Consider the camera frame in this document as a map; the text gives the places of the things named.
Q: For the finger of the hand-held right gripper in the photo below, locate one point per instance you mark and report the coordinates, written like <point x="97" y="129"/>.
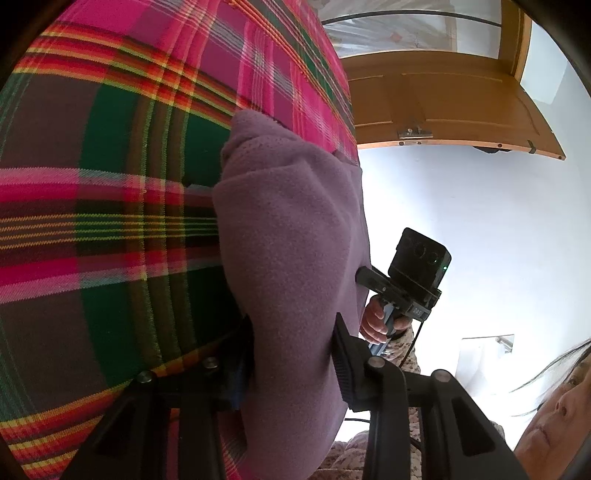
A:
<point x="371" y="278"/>

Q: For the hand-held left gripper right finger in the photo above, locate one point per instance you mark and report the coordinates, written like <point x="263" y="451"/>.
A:
<point x="342" y="364"/>

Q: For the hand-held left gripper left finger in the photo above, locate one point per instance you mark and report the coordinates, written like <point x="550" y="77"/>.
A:
<point x="241" y="383"/>

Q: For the purple fleece garment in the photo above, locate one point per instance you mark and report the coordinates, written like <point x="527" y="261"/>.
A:
<point x="286" y="258"/>

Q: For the person's right forearm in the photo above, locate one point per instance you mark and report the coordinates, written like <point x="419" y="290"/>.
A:
<point x="406" y="350"/>

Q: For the person's right hand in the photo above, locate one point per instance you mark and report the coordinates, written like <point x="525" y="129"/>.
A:
<point x="374" y="323"/>

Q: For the person's floral jacket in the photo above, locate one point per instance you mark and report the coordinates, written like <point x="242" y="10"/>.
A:
<point x="351" y="457"/>

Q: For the wooden door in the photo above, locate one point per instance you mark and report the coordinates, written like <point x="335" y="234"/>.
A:
<point x="443" y="101"/>

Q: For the person's head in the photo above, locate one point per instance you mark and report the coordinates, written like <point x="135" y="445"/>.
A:
<point x="554" y="415"/>

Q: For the pink green plaid bed sheet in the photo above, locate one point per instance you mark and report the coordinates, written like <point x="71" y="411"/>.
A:
<point x="115" y="207"/>

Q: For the clear plastic door curtain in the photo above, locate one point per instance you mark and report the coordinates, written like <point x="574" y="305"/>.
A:
<point x="406" y="27"/>

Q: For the glossy wall sheet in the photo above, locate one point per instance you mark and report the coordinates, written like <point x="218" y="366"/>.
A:
<point x="485" y="364"/>

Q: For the wooden door frame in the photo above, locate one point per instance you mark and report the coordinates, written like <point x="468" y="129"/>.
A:
<point x="519" y="37"/>

